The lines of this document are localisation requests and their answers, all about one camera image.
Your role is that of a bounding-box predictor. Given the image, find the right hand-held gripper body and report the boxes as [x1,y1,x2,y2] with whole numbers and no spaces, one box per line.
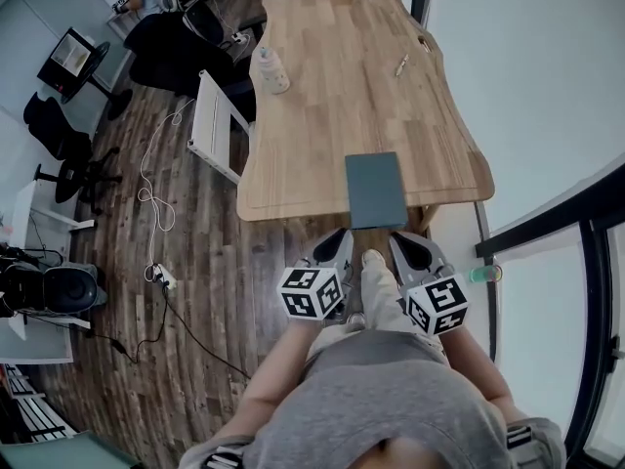
[400,263,472,338]

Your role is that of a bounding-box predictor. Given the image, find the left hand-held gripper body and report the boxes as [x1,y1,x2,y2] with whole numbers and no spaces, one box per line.
[275,259,354,322]

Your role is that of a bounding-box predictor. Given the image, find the dark green cover notebook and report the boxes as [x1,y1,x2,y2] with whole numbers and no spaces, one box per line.
[343,150,409,232]

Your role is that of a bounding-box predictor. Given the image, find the person's left forearm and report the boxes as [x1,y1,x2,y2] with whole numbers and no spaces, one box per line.
[236,316,324,432]

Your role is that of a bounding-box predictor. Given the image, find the person's right forearm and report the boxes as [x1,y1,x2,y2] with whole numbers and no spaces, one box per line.
[441,329,517,410]

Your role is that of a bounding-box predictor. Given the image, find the person's beige trousers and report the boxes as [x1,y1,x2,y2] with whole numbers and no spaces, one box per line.
[305,259,448,362]

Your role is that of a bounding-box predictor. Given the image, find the wooden table leg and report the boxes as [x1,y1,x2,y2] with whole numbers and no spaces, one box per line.
[416,202,443,236]

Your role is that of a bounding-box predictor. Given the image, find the green plastic bottle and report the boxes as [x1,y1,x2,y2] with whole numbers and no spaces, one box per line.
[469,263,505,284]

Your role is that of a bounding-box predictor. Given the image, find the person's grey shirt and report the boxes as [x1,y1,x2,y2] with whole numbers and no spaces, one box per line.
[178,328,568,469]

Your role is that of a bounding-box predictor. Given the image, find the white wooden chair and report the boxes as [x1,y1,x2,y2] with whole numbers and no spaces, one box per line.
[187,68,256,186]

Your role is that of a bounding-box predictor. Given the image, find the white dotted bottle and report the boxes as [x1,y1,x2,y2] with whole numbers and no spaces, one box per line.
[255,45,291,96]

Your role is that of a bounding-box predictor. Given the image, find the black chair with jacket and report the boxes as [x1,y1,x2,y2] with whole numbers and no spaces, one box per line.
[123,0,258,112]

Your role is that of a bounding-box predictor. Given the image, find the white low shelf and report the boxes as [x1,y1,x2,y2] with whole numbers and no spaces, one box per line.
[0,180,98,366]

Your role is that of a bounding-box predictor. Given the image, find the pale green panel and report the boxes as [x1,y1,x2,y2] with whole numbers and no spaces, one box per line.
[0,429,144,469]

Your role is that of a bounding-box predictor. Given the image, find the black office chair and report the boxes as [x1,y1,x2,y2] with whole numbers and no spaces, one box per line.
[22,90,124,217]

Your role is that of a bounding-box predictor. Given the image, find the white slatted rack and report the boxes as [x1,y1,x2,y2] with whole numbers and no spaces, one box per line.
[0,362,68,445]

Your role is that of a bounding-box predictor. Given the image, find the black computer case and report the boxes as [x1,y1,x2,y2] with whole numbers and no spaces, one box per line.
[36,26,98,103]

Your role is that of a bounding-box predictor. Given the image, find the black window frame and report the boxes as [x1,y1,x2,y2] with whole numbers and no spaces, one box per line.
[409,0,625,466]

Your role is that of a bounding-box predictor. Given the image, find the black cable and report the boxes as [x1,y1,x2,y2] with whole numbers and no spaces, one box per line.
[91,285,253,381]

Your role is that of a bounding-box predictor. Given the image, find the white cable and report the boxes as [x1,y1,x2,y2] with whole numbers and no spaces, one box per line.
[209,0,256,64]
[137,97,197,283]

